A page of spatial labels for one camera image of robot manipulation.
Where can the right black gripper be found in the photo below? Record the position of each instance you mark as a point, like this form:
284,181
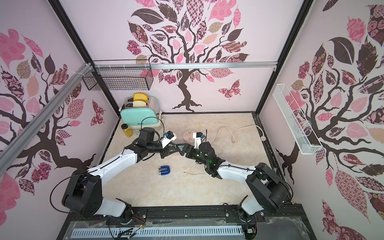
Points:
195,152

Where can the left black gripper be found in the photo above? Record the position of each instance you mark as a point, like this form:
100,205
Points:
166,151

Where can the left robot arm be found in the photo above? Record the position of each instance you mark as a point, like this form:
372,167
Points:
84,192

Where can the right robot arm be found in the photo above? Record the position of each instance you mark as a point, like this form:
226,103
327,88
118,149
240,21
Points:
269,191

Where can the blue electric shaver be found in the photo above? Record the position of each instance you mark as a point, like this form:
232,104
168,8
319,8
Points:
164,170

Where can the pink round power strip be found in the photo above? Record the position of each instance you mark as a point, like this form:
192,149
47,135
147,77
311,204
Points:
188,136

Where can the mint green toaster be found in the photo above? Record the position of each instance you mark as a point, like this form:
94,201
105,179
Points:
141,117

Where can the yellow bottle black cap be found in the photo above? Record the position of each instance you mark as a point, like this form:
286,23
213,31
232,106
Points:
127,131

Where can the pale toast slice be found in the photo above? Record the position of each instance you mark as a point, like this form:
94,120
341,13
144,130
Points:
139,104

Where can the yellow toast slice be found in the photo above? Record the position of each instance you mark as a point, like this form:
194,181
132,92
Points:
140,97

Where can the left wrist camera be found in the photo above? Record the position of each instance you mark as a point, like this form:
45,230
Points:
168,138

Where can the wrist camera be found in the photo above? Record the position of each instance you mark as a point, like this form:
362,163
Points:
168,138
198,138

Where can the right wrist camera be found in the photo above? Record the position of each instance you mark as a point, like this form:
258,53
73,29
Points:
198,138

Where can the black wire basket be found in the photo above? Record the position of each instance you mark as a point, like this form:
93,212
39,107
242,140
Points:
120,75

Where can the white slotted cable duct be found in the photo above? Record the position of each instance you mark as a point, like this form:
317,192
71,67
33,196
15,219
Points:
154,232

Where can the back aluminium frame bar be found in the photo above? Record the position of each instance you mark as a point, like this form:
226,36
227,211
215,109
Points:
230,65

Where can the aluminium frame bar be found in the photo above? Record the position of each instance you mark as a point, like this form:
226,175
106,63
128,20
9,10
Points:
230,65
13,150

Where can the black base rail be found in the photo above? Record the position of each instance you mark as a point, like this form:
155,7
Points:
289,223

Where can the white wire shelf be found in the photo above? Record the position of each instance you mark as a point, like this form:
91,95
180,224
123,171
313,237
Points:
290,104

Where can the left aluminium frame bar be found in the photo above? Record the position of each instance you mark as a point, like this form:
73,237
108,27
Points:
13,150

